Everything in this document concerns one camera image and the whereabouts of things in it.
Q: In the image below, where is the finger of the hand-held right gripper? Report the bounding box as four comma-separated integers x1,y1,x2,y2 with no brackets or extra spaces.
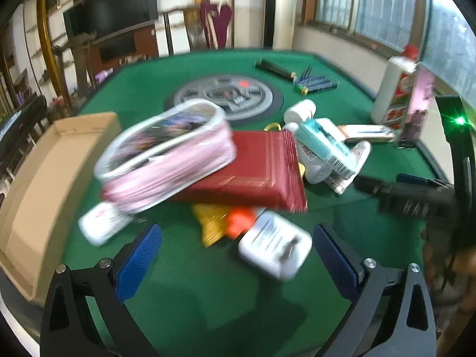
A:
396,173,452,190
353,176,397,198

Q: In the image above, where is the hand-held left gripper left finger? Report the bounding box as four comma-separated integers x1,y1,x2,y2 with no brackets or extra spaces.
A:
40,223,164,357

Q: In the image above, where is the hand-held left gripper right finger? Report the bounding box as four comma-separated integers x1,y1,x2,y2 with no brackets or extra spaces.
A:
312,223,436,357

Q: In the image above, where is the white bottle with text label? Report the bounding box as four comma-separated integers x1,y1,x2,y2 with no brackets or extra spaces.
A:
78,203,129,247

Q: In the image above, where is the white plastic bottle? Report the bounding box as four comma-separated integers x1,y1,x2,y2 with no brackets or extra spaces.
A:
284,121,359,186

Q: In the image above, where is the white bottle with orange cap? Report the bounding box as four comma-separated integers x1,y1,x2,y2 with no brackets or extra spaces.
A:
225,207,313,281

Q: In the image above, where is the teal cartoon tissue pack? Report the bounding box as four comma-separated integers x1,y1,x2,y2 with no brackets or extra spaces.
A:
295,117,358,177

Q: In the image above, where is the yellow snack packet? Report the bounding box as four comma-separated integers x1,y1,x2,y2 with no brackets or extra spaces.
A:
191,204,233,248

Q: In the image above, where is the pink transparent pouch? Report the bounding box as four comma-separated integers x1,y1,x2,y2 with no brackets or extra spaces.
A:
94,98,238,214

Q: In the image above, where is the white pill bottle red label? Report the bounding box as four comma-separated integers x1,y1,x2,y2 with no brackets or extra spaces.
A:
284,99,317,125

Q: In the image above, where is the red foil packet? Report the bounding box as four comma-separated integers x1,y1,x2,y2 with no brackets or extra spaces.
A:
178,130,309,214

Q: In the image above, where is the cardboard box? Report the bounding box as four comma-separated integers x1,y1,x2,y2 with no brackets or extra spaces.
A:
0,112,121,306

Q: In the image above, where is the person's right hand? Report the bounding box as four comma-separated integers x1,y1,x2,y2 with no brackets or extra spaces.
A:
423,227,476,299

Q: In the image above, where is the white and orange carton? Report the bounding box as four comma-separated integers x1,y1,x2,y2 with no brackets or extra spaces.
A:
336,124,395,144

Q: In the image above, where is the white liquor bottle red cap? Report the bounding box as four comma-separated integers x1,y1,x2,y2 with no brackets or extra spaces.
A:
370,45,421,125

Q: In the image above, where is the round grey table console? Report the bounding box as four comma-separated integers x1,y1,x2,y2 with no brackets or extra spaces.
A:
164,74,284,127

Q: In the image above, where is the black glass side table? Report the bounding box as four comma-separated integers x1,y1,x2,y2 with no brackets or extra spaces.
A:
0,95,48,179

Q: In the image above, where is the barred window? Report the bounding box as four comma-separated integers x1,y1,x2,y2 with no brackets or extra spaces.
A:
303,0,476,93

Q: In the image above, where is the dark wooden armchair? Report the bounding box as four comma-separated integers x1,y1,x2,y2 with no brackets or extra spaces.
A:
51,33,98,95

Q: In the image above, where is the brown television cabinet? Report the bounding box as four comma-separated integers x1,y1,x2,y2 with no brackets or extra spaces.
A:
72,22,160,82

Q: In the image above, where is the maroon fringed cloth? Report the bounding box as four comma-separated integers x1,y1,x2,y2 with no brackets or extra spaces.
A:
199,2,233,49

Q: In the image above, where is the wooden chair with cloth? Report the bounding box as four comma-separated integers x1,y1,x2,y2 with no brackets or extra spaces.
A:
163,3,235,57

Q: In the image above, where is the gold metal frame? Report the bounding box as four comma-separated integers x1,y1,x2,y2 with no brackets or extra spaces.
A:
37,0,71,116

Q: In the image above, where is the black wall television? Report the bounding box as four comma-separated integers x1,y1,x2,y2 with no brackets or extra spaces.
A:
62,0,160,40

